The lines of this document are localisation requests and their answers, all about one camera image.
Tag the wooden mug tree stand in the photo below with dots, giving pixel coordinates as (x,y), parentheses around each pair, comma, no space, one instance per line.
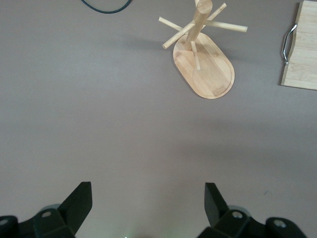
(210,72)

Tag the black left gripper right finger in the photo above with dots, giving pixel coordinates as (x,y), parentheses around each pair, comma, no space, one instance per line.
(223,220)

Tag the brown table cover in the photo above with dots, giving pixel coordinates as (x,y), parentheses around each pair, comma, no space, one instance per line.
(99,111)

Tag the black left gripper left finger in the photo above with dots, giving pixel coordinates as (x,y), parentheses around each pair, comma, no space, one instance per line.
(71,210)

